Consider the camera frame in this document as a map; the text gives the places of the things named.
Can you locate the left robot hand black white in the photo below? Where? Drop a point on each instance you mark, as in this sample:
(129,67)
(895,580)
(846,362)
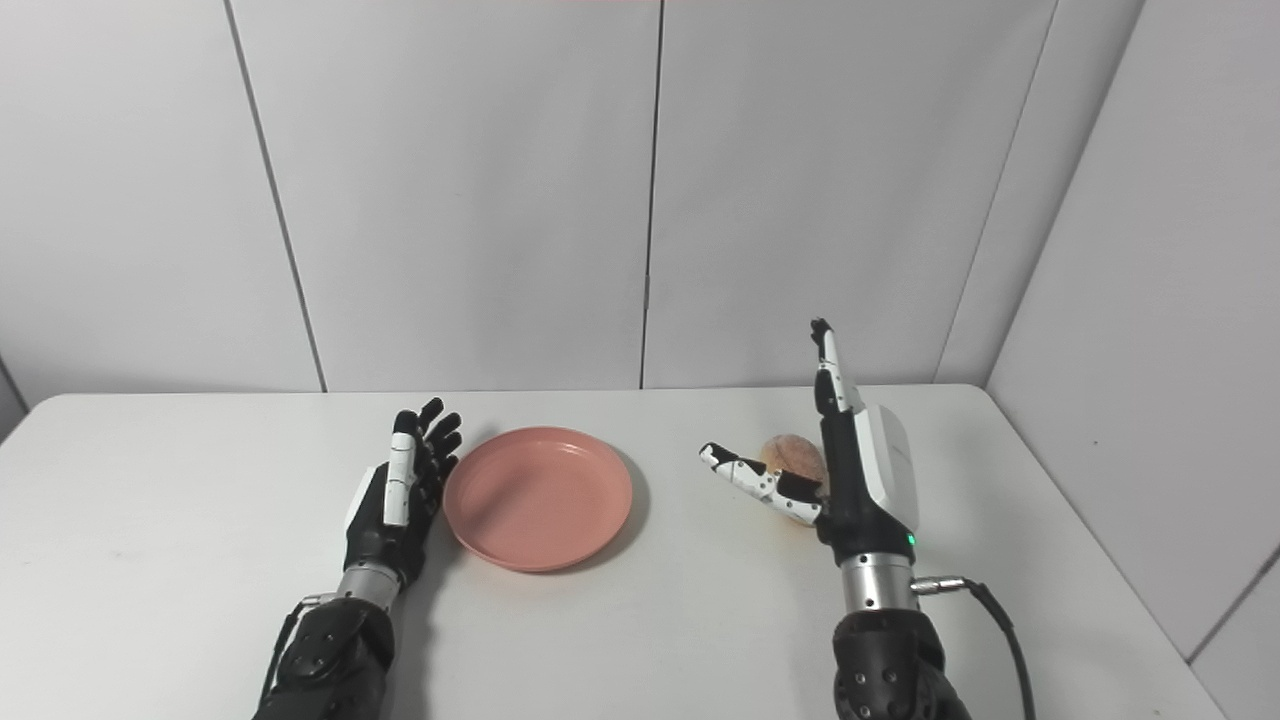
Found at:
(400,500)

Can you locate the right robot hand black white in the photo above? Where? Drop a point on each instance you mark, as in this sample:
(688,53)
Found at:
(860,480)

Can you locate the brown bread roll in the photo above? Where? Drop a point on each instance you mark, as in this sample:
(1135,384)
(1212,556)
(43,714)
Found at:
(795,458)

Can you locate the pink round plate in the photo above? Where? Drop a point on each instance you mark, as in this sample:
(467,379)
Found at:
(538,498)

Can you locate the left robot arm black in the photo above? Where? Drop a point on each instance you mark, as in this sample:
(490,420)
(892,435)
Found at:
(335,650)

